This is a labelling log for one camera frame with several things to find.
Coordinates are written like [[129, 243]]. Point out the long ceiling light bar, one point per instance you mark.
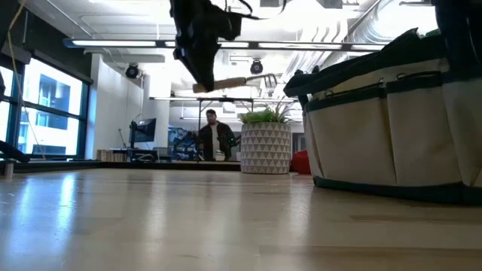
[[113, 43]]

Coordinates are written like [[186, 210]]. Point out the cream canvas bag green trim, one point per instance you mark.
[[376, 143]]

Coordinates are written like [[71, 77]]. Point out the black computer monitor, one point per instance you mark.
[[143, 130]]

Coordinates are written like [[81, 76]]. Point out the silver ceiling duct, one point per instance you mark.
[[339, 30]]

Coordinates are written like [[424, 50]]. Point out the large framed window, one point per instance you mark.
[[49, 113]]

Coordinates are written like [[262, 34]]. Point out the succulent in white patterned pot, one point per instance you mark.
[[265, 147]]

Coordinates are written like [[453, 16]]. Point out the wooden slat crate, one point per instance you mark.
[[111, 155]]

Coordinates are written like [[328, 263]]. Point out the black ceiling spotlight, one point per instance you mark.
[[132, 70], [257, 67]]

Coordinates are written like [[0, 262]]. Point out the black background robot arm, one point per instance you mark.
[[184, 145]]

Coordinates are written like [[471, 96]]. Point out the grey frame post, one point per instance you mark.
[[9, 169]]

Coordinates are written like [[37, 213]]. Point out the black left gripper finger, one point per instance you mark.
[[205, 71]]

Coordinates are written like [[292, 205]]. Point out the person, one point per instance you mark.
[[215, 139]]

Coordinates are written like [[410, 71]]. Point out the red gardening glove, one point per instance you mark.
[[301, 162]]

